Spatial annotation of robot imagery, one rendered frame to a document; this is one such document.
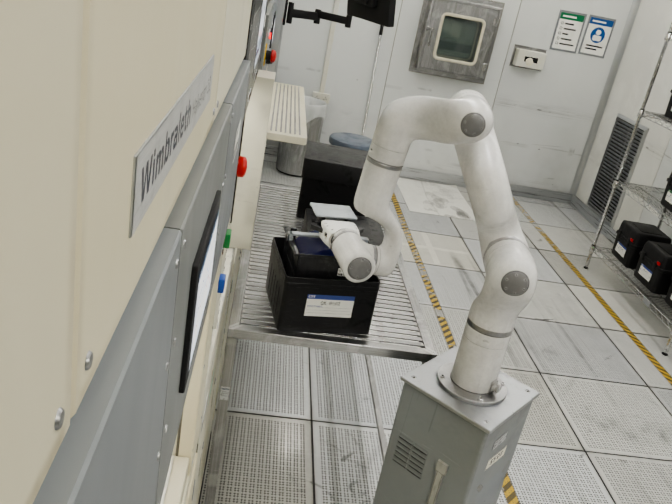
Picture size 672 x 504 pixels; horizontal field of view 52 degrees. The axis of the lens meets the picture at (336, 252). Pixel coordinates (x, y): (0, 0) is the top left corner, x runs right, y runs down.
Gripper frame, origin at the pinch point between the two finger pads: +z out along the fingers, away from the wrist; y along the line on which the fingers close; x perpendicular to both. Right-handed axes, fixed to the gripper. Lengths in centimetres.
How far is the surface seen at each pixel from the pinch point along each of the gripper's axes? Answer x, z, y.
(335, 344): -30.5, -17.8, 2.4
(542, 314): -106, 146, 184
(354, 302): -19.3, -13.3, 7.0
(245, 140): 15.6, 17.2, -25.3
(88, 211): 59, -153, -53
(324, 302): -19.7, -13.3, -1.7
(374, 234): -20, 40, 28
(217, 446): -71, -13, -26
